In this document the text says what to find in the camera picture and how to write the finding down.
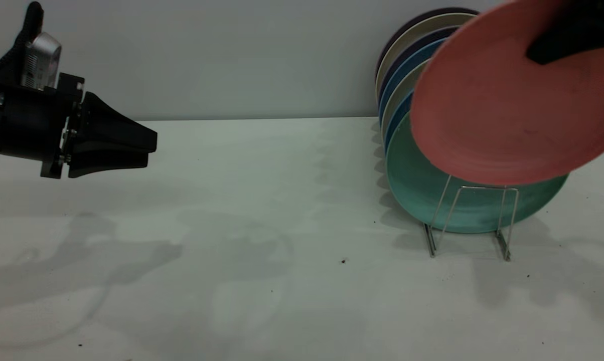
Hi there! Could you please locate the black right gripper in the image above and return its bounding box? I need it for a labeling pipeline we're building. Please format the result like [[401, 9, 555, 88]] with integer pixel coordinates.
[[526, 0, 604, 66]]

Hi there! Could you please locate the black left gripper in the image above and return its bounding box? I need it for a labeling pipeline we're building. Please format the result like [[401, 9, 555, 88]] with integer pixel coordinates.
[[0, 72, 158, 179]]

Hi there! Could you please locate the pink round plate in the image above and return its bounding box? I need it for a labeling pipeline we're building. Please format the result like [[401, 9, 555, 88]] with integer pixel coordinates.
[[410, 0, 604, 186]]

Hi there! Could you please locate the dark brown round plate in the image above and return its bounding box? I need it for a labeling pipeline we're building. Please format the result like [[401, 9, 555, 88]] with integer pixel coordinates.
[[376, 8, 479, 76]]

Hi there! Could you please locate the dark purple round plate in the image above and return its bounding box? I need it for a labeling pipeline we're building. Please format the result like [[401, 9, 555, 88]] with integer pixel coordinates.
[[377, 26, 459, 103]]

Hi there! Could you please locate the beige round plate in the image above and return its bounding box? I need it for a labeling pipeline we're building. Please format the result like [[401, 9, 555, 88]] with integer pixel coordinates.
[[375, 14, 477, 102], [381, 61, 429, 140]]

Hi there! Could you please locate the blue round plate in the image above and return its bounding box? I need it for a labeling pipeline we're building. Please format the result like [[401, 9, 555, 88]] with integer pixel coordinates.
[[384, 93, 414, 152], [378, 39, 445, 124]]

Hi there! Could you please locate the green round plate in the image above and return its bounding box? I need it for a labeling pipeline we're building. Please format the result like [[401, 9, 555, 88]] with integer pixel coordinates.
[[386, 111, 568, 235]]

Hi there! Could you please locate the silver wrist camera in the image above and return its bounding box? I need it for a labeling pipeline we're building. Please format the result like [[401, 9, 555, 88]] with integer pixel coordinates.
[[21, 33, 62, 92]]

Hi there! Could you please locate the black braided cable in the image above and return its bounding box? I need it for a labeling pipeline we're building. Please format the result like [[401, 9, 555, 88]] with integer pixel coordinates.
[[0, 2, 45, 80]]

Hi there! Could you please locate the silver wire plate rack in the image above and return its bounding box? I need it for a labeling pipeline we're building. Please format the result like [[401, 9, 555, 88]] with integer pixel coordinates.
[[423, 174, 519, 262]]

